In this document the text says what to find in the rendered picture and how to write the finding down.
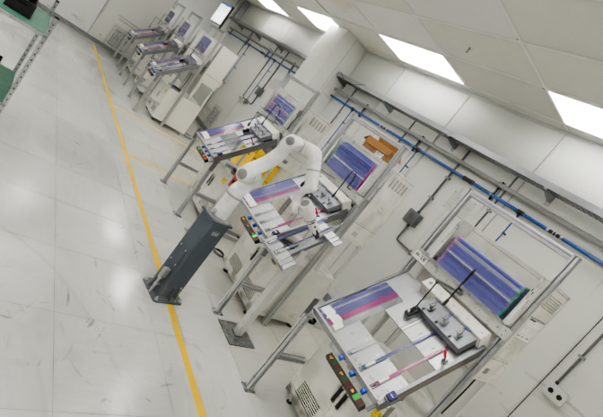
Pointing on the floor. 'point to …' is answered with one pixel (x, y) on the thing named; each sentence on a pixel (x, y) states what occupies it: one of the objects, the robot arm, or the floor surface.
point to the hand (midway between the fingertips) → (316, 235)
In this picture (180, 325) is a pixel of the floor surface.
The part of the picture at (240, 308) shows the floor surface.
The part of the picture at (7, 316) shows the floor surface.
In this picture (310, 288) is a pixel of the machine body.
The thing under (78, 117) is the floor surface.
